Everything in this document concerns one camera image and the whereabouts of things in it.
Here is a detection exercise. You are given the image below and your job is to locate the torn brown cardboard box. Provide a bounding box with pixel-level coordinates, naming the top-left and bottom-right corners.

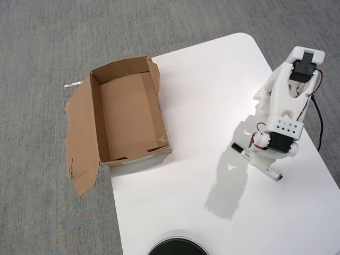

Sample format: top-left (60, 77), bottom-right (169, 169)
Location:
top-left (63, 55), bottom-right (174, 197)

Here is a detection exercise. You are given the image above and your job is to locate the black power cable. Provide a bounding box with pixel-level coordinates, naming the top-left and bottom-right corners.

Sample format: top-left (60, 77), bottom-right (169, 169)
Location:
top-left (310, 95), bottom-right (324, 152)

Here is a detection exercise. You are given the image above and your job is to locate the white marker pen black cap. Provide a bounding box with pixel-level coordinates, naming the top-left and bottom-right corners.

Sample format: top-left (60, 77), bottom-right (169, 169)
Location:
top-left (230, 142), bottom-right (283, 183)

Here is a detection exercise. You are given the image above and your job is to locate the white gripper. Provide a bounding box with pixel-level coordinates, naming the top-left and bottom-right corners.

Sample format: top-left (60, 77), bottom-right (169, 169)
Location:
top-left (236, 116), bottom-right (257, 157)

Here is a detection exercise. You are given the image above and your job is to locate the black round disc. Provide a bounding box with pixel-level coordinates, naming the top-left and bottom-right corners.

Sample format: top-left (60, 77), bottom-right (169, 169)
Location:
top-left (146, 236), bottom-right (210, 255)

